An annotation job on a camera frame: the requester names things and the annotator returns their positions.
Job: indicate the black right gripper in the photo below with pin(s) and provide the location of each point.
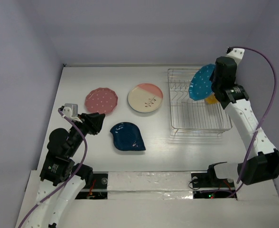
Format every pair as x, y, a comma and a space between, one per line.
214, 77

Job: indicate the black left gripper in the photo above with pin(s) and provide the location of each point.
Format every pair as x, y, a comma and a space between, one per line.
89, 120

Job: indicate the pink polka dot plate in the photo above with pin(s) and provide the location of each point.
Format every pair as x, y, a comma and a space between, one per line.
101, 100

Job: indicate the blue polka dot plate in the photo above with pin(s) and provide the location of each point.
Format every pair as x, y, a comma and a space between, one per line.
200, 85

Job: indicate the yellow polka dot plate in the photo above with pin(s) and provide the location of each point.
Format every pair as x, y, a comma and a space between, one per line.
211, 100

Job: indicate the dark blue leaf plate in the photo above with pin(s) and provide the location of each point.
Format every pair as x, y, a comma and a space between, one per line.
127, 137

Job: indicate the pink and cream plate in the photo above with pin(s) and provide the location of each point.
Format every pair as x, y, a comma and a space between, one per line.
145, 98

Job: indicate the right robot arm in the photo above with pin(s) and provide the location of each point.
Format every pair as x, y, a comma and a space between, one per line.
261, 162

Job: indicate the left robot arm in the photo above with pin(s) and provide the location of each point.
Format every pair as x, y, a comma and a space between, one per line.
61, 179

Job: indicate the silver foil strip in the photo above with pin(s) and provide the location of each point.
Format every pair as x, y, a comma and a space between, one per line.
149, 185

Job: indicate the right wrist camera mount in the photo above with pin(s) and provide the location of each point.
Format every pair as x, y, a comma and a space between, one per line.
236, 54

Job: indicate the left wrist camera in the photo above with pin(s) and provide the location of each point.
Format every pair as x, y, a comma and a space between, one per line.
69, 110

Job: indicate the wire dish rack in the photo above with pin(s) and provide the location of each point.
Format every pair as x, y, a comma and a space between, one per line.
193, 118

